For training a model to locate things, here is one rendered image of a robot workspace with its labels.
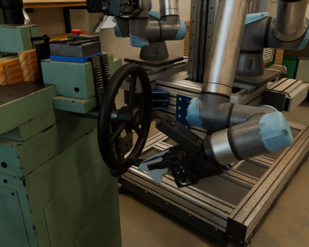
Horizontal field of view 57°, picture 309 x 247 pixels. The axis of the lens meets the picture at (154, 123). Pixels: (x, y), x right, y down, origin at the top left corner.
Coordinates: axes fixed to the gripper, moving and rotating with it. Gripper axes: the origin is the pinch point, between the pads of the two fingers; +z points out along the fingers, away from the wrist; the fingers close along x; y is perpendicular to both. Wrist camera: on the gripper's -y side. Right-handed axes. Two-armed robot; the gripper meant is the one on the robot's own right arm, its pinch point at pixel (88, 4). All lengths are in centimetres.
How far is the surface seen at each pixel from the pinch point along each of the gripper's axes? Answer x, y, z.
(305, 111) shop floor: 108, 93, -246
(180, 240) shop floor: 109, 20, -29
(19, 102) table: 19.7, -0.3, 30.6
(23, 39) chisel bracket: 8.3, -11.4, 15.1
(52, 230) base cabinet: 59, -1, 28
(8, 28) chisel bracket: 5.5, -15.4, 15.7
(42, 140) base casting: 31.4, -0.6, 25.8
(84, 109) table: 23.8, 9.0, 20.3
